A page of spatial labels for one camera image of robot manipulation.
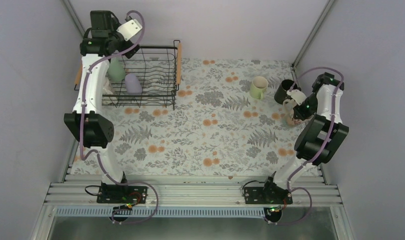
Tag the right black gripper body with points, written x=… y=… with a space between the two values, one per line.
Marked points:
x=312 y=101

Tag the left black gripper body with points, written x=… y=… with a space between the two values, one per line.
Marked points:
x=113 y=37

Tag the beige floral mug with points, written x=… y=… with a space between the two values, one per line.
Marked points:
x=289 y=105

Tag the black cylindrical cup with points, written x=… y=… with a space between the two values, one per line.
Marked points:
x=281 y=92

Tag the floral patterned table mat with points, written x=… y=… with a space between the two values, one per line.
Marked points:
x=215 y=129

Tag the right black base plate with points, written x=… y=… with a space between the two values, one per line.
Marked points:
x=257 y=195

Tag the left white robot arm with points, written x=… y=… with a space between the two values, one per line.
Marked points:
x=107 y=38

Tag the aluminium mounting rail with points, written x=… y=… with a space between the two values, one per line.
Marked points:
x=187 y=191

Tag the black wire dish rack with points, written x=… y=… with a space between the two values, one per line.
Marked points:
x=158 y=68

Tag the lilac plastic cup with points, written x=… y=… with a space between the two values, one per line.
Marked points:
x=132 y=84

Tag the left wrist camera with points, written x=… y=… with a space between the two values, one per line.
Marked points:
x=129 y=29

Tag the light green mug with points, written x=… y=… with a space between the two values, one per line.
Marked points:
x=258 y=87

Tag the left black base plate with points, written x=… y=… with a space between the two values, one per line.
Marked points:
x=116 y=194

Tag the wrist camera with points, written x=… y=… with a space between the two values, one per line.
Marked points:
x=129 y=29
x=298 y=96

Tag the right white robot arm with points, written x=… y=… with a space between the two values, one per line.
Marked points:
x=323 y=134

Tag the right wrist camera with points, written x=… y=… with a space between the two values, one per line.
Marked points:
x=298 y=96

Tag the mint green tumbler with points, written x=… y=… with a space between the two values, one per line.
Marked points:
x=116 y=71

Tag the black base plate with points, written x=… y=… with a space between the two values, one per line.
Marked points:
x=116 y=194
x=257 y=195

